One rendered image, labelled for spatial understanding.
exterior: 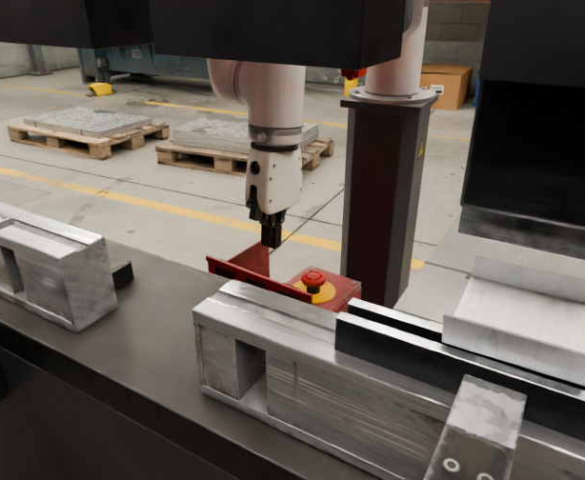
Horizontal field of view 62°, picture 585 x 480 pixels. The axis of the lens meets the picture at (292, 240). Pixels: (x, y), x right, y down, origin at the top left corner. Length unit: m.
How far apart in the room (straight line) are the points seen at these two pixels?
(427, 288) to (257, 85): 0.43
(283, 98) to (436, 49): 6.34
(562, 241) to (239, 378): 0.28
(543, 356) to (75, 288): 0.45
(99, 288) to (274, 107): 0.35
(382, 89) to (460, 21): 5.87
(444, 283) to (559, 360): 0.12
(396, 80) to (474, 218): 0.82
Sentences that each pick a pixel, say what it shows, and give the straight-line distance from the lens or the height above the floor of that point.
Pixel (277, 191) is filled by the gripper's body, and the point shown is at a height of 0.93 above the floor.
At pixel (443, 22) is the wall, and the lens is 7.00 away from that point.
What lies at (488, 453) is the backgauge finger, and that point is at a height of 1.00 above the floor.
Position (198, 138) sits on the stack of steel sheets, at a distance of 3.86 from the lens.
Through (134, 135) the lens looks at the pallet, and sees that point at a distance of 4.47.
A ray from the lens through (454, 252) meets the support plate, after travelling 0.46.
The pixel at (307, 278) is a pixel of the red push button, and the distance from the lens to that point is 0.77.
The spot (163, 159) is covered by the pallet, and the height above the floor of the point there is 0.04.
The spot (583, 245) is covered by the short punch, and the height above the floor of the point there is 1.09.
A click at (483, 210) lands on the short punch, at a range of 0.30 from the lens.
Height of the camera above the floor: 1.21
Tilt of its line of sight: 27 degrees down
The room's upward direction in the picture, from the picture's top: straight up
